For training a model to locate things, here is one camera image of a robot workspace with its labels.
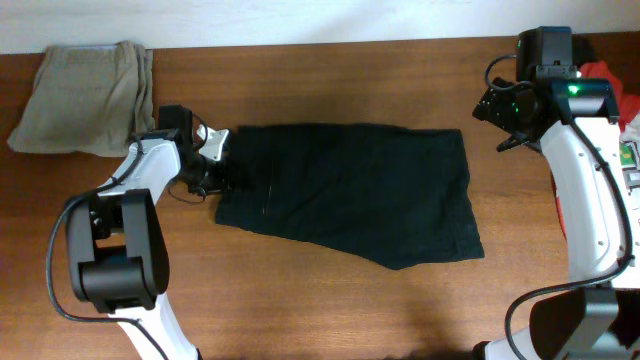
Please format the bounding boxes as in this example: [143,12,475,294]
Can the folded khaki shorts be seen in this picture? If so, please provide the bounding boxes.
[7,41,156,157]

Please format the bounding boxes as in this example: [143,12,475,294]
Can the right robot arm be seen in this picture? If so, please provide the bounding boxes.
[472,26,639,359]

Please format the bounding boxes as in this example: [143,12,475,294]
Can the white shirt with green print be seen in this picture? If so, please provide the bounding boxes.
[619,124,639,227]

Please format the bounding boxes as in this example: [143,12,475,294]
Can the red jersey with white letters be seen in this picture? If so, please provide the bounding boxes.
[549,61,640,241]

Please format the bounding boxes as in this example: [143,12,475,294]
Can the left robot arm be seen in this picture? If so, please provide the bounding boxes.
[54,105,231,359]

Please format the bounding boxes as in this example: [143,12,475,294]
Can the black shorts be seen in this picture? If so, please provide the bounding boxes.
[215,124,484,270]

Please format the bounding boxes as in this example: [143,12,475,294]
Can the black shirt with white tag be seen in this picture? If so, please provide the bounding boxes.
[572,35,598,68]

